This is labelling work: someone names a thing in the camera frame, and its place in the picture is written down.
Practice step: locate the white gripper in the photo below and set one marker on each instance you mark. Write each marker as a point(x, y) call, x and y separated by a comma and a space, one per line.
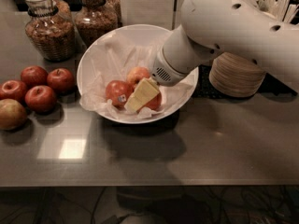
point(165, 71)

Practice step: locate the red-yellow apple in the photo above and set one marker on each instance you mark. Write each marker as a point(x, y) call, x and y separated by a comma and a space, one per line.
point(152, 104)
point(136, 74)

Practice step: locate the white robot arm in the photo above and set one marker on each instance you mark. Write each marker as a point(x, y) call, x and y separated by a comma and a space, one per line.
point(210, 27)

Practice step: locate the red apple with sticker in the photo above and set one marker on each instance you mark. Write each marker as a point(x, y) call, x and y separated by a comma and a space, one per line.
point(118, 92)

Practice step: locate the white bowl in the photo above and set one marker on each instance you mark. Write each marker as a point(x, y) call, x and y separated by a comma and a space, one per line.
point(93, 62)

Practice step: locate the red apple back right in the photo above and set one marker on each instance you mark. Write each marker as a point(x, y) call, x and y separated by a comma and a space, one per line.
point(61, 80)

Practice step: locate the red apple front middle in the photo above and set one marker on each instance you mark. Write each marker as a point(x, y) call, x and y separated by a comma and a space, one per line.
point(41, 99)

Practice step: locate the red apple back left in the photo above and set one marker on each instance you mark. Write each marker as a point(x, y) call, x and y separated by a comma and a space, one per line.
point(34, 75)

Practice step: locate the greenish-red apple front left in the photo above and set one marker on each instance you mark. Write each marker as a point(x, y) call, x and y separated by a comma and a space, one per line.
point(12, 114)

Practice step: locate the red apple far left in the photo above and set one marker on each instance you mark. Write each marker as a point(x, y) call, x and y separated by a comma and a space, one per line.
point(13, 89)

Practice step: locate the white paper liner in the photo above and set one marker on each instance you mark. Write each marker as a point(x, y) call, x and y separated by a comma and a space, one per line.
point(109, 59)

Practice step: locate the white box back left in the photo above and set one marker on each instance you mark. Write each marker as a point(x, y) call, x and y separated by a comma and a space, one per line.
point(154, 12)

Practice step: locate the stack of paper bowls front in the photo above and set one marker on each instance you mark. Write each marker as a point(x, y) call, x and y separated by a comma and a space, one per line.
point(235, 76)

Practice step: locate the glass jar of granola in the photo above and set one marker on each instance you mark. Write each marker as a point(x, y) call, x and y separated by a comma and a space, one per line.
point(50, 31)

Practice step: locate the white plastic cutlery bundle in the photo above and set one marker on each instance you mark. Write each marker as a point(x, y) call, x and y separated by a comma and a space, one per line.
point(281, 10)

